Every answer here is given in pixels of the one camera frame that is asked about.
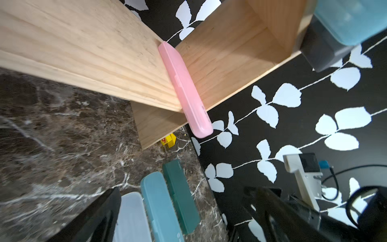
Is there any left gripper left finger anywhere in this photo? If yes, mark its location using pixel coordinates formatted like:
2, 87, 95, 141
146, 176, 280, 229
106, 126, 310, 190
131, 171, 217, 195
48, 188, 121, 242

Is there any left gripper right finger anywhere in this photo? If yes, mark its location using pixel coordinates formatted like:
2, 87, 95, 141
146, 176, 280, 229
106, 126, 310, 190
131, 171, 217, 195
233, 187, 363, 242

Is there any clear white pencil case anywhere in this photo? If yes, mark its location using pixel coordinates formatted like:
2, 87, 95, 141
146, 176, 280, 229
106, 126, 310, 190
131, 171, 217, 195
113, 192, 152, 242

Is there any teal pencil case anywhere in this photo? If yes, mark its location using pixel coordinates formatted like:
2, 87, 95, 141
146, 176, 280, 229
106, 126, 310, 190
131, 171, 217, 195
140, 171, 184, 242

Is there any dark green pencil case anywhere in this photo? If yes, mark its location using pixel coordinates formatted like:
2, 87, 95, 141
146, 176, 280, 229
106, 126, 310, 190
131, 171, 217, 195
162, 159, 201, 235

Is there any pink pencil case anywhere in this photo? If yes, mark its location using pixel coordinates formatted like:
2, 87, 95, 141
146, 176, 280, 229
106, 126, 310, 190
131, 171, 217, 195
158, 41, 213, 139

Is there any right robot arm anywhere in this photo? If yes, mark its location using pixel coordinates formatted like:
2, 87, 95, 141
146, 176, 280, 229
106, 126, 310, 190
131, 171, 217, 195
285, 161, 387, 242

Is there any dark grey pencil case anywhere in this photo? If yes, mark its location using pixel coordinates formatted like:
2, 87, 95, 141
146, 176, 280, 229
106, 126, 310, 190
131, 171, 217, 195
300, 16, 355, 72

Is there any wooden two-tier shelf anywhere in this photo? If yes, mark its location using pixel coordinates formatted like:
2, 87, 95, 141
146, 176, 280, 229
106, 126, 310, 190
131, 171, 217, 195
1, 1, 317, 149

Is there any light blue upper pencil case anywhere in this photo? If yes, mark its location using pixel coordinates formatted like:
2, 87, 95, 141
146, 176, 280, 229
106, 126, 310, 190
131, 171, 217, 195
314, 0, 387, 46

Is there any small yellow block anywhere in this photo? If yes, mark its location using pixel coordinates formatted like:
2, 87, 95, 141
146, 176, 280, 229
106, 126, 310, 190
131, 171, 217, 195
160, 133, 176, 148

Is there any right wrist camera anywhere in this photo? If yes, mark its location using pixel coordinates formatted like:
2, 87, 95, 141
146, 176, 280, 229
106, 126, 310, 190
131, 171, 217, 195
283, 153, 322, 212

